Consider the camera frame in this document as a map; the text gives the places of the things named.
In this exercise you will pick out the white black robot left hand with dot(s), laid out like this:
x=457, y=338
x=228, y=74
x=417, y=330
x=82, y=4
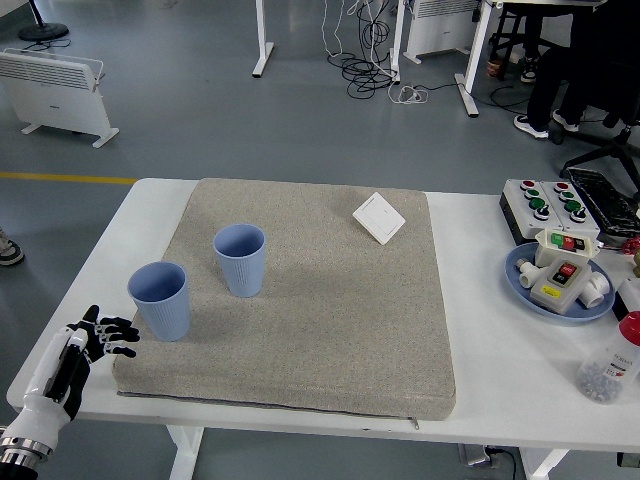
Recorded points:
x=37, y=405

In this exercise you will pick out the blue ribbed cup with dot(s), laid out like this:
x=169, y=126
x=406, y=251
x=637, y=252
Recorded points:
x=242, y=275
x=162, y=312

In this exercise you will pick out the white push-button control box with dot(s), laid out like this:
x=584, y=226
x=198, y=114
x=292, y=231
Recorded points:
x=587, y=222
x=520, y=210

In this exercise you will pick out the white table leg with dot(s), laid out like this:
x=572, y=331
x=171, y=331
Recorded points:
x=542, y=465
x=185, y=450

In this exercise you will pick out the person's shoe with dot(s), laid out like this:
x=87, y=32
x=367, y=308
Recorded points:
x=10, y=252

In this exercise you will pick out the grey-brown cushion mat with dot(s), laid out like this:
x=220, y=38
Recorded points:
x=310, y=310

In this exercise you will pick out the white panel heater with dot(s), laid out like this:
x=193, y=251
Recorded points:
x=50, y=100
x=440, y=30

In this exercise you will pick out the black fan stand base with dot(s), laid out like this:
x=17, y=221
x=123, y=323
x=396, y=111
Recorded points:
x=44, y=31

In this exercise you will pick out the white desk leg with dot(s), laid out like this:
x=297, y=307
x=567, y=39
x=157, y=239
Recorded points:
x=262, y=50
x=397, y=45
x=472, y=60

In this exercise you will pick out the grey power strip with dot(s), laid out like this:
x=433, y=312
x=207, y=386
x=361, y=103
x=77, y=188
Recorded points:
x=482, y=455

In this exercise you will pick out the blue round plate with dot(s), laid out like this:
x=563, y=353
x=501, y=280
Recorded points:
x=515, y=290

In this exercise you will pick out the white plastic pipe fitting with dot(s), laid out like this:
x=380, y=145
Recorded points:
x=527, y=277
x=597, y=295

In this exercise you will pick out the brown can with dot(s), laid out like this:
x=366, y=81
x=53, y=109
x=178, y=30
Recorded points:
x=495, y=69

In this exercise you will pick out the clear screw jar red lid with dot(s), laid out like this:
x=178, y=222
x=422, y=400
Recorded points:
x=607, y=360

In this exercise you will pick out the person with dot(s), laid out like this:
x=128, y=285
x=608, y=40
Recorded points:
x=528, y=72
x=545, y=90

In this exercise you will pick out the black stool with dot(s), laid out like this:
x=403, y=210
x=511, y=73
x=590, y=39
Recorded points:
x=502, y=30

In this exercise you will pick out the white small box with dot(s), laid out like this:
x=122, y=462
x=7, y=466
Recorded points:
x=631, y=297

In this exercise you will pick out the black flat ribbed case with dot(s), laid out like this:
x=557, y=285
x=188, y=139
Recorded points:
x=607, y=200

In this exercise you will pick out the red small part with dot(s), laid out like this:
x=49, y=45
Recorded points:
x=632, y=246

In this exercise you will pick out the brass fitting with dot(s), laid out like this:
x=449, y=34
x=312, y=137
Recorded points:
x=637, y=262

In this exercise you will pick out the black office chair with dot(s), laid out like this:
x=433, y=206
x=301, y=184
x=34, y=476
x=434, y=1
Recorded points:
x=620, y=150

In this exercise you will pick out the white wall switch plate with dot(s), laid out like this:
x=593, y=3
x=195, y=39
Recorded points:
x=379, y=217

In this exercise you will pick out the white switch box green red buttons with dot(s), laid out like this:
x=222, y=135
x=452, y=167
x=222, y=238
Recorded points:
x=547, y=252

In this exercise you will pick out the grey switch box red button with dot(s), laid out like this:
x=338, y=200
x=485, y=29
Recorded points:
x=560, y=295

